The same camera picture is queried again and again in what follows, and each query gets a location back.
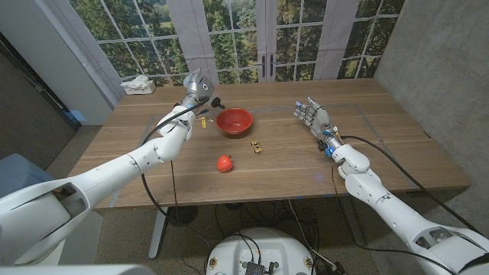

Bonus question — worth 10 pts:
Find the red apple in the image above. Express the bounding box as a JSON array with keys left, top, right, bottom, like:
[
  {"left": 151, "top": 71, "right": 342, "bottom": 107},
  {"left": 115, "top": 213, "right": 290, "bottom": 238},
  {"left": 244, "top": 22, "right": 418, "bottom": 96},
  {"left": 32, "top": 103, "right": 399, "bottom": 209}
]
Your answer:
[{"left": 215, "top": 154, "right": 234, "bottom": 173}]

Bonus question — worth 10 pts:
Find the white table leg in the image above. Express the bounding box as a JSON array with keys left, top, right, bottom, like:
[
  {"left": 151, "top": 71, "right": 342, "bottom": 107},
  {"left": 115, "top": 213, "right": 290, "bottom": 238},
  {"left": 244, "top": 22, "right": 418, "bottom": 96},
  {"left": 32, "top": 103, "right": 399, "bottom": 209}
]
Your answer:
[{"left": 147, "top": 205, "right": 169, "bottom": 260}]

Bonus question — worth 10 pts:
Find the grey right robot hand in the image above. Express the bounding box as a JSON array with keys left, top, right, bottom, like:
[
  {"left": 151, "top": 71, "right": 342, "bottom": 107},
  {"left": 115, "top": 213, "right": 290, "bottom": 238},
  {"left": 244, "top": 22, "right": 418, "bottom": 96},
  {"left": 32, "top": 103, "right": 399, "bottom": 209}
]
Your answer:
[{"left": 293, "top": 96, "right": 341, "bottom": 150}]

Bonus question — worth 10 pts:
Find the grey-blue upholstered chair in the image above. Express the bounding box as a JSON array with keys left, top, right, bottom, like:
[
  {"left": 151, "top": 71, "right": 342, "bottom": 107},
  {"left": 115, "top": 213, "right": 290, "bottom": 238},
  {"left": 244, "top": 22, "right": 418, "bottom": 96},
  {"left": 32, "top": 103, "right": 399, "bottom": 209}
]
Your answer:
[{"left": 0, "top": 153, "right": 54, "bottom": 199}]

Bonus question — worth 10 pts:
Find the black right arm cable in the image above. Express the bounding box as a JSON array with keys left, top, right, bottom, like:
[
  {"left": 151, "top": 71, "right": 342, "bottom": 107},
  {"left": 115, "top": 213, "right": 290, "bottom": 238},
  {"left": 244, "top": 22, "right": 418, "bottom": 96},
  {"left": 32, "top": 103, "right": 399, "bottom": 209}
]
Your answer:
[{"left": 341, "top": 134, "right": 483, "bottom": 235}]

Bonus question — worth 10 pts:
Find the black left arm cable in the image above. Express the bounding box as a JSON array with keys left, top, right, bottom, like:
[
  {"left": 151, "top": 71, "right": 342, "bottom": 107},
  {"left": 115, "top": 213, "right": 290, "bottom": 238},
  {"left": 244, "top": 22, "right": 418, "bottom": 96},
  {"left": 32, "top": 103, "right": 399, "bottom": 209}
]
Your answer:
[{"left": 140, "top": 97, "right": 213, "bottom": 249}]

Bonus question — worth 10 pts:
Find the printed window backdrop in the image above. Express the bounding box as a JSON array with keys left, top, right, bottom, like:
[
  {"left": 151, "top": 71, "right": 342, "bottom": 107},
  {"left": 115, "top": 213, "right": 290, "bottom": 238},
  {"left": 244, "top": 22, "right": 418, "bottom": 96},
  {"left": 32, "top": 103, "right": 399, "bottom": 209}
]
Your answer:
[{"left": 68, "top": 0, "right": 406, "bottom": 87}]

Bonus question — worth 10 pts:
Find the round black floor fan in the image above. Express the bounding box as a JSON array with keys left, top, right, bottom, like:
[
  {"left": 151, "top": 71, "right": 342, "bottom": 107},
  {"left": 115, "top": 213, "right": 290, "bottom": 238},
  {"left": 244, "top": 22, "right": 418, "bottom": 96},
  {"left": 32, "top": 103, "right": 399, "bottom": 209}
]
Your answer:
[{"left": 167, "top": 205, "right": 199, "bottom": 228}]

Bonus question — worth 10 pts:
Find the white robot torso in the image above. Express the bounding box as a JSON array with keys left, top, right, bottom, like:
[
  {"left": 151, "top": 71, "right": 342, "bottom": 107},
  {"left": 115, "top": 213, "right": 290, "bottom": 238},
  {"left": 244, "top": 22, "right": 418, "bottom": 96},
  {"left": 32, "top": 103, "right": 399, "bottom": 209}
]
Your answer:
[{"left": 206, "top": 227, "right": 316, "bottom": 275}]

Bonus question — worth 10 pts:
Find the black floor cable tangle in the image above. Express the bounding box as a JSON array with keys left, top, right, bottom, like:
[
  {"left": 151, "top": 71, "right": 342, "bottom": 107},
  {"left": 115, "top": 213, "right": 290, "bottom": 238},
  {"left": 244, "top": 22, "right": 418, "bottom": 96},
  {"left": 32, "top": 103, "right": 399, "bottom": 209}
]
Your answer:
[{"left": 213, "top": 199, "right": 320, "bottom": 245}]

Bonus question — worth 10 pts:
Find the grey table leg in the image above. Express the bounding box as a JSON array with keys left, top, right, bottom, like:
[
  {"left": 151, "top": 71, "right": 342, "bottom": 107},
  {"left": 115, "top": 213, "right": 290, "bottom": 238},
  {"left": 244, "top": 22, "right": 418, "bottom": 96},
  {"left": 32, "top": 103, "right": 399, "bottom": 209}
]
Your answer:
[{"left": 339, "top": 196, "right": 366, "bottom": 246}]

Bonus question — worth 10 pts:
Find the red bowl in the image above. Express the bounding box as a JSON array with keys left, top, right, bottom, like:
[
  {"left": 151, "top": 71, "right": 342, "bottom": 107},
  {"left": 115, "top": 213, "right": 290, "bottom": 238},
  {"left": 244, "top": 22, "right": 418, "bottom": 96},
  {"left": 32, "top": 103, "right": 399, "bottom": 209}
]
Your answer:
[{"left": 215, "top": 108, "right": 254, "bottom": 136}]

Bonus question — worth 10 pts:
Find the white tissue box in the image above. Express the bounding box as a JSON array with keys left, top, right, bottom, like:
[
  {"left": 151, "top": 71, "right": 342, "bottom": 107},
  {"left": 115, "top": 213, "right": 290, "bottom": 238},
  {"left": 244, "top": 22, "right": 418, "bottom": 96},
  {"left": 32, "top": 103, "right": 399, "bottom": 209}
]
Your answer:
[{"left": 120, "top": 74, "right": 157, "bottom": 95}]

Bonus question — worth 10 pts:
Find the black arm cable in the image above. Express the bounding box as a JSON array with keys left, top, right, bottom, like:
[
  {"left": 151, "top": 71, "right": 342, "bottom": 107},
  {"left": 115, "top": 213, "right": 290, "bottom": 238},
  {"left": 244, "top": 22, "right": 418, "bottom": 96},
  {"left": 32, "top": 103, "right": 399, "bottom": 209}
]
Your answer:
[
  {"left": 140, "top": 97, "right": 213, "bottom": 249},
  {"left": 341, "top": 134, "right": 483, "bottom": 235}
]

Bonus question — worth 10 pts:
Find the white floor cable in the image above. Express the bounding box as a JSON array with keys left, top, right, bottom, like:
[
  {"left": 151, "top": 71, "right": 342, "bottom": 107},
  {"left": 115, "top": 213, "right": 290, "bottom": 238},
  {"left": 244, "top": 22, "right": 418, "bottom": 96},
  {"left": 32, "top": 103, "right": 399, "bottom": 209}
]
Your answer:
[{"left": 287, "top": 199, "right": 339, "bottom": 270}]

